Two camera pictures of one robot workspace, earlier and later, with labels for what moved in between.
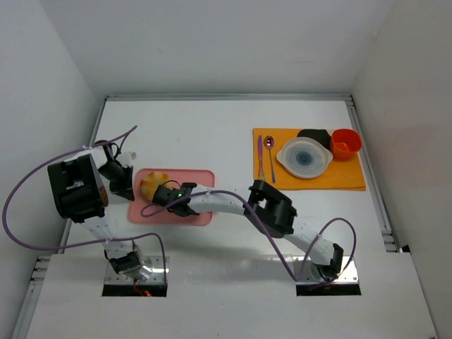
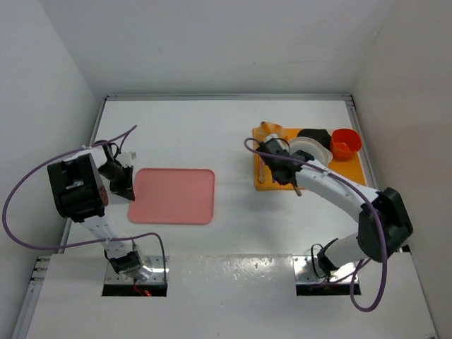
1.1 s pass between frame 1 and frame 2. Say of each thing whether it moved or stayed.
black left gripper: stayed
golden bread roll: moved
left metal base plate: stayed
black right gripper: moved
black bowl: stayed
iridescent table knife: stayed
